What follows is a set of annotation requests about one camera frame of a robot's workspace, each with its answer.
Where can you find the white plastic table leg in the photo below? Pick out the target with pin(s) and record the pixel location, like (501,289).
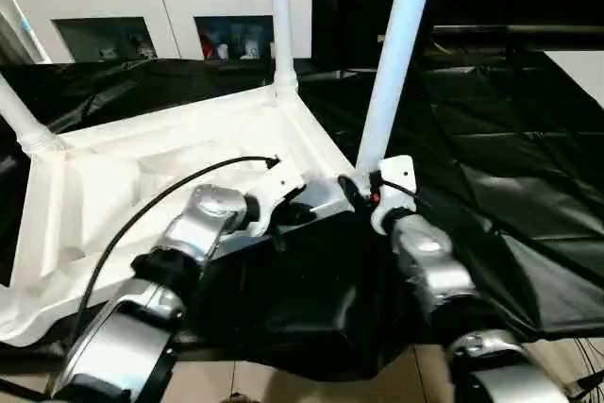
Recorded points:
(396,44)
(281,16)
(19,110)

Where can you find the white plastic table top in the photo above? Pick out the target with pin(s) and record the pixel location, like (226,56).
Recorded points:
(113,186)

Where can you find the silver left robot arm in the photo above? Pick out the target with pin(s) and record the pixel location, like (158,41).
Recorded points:
(203,224)

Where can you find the black mat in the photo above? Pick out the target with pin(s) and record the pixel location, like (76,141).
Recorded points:
(528,167)

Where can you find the white cabinet with glass doors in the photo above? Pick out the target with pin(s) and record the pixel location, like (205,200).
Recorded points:
(175,7)

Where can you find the white flat board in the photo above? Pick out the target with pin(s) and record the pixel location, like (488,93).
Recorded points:
(585,73)

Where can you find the black stand leg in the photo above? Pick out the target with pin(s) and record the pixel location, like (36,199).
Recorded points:
(19,390)

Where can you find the grey curtain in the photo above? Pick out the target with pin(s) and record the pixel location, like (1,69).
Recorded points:
(11,40)

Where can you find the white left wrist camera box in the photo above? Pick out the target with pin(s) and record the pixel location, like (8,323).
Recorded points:
(283,186)

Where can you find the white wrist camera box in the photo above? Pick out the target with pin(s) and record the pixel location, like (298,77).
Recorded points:
(396,176)
(283,186)

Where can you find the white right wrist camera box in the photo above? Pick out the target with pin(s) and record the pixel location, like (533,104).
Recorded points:
(396,176)

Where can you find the black metal rail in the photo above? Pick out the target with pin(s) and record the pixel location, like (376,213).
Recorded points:
(519,33)

